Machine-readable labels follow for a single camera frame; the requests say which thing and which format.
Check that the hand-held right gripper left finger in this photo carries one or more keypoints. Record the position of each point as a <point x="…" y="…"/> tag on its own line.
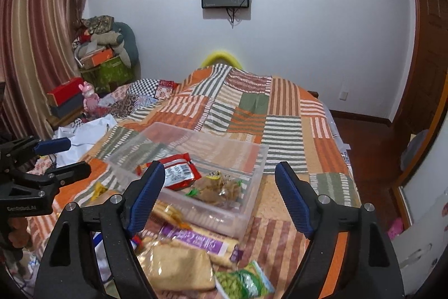
<point x="147" y="194"/>

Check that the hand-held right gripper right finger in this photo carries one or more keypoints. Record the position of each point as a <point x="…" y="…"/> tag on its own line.
<point x="292" y="201"/>

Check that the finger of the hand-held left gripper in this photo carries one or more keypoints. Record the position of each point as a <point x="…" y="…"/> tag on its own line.
<point x="66" y="173"/>
<point x="54" y="146"/>

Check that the blue white snack packet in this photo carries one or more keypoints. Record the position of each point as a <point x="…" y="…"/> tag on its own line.
<point x="135" y="243"/>

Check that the purple wafer packet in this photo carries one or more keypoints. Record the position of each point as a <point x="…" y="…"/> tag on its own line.
<point x="199" y="241"/>

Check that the tan cracker packet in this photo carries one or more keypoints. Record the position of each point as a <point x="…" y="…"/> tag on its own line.
<point x="178" y="265"/>

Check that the clear plastic container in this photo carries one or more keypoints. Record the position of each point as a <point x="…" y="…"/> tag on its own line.
<point x="227" y="152"/>

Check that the person's left hand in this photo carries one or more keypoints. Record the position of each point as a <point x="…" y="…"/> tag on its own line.
<point x="18" y="232"/>

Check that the yellow striped cookie packet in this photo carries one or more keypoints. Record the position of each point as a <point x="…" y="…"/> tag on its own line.
<point x="171" y="215"/>

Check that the small yellow snack packet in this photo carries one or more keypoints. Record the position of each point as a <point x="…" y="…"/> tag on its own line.
<point x="99" y="192"/>

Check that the white crumpled cloth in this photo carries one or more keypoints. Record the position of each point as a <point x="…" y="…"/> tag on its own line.
<point x="91" y="134"/>

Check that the grey box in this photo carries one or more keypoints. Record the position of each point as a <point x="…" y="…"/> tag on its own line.
<point x="66" y="109"/>

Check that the red snack packet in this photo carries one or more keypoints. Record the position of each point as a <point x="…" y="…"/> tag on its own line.
<point x="180" y="171"/>

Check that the red box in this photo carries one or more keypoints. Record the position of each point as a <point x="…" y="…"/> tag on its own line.
<point x="66" y="90"/>

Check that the pink plush toy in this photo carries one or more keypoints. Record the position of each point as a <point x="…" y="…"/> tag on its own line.
<point x="90" y="99"/>

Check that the brown snack packets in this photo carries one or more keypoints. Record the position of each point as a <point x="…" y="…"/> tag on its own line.
<point x="218" y="192"/>

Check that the green pea packet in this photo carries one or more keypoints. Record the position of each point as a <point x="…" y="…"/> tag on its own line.
<point x="243" y="281"/>

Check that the checkered patchwork quilt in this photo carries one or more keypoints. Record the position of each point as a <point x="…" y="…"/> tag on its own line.
<point x="136" y="96"/>

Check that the orange cardboard box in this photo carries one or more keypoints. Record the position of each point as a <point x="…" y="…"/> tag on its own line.
<point x="98" y="58"/>

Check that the orange striped patchwork blanket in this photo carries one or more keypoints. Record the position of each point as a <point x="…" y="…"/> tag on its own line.
<point x="245" y="110"/>

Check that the pink small item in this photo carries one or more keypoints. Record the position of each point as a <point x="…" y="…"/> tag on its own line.
<point x="395" y="228"/>

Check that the striped brown curtain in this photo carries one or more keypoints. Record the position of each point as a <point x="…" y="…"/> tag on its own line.
<point x="38" y="32"/>

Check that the beige knitted plush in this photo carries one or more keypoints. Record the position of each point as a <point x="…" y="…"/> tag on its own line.
<point x="106" y="38"/>

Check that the patterned dark cushion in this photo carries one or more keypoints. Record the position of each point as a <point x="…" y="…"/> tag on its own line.
<point x="98" y="24"/>

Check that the grey bag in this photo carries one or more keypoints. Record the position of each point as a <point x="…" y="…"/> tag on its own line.
<point x="413" y="152"/>

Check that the white wardrobe door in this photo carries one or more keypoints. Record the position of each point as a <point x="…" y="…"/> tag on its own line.
<point x="427" y="208"/>

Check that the yellow fuzzy headboard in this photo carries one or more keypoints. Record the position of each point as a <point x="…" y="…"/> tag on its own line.
<point x="221" y="58"/>

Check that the brown wooden door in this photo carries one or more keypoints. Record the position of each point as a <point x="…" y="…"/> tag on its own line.
<point x="428" y="57"/>

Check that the white wall outlet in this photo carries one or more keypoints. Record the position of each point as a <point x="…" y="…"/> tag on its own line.
<point x="343" y="95"/>

